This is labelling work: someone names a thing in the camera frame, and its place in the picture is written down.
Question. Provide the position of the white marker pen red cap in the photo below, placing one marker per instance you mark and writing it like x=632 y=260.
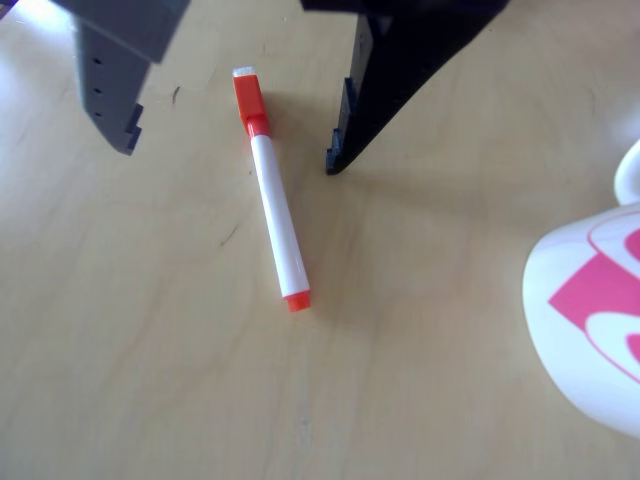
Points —
x=277 y=215

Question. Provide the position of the white mug pink logo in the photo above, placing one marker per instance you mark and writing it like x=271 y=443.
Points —
x=565 y=325

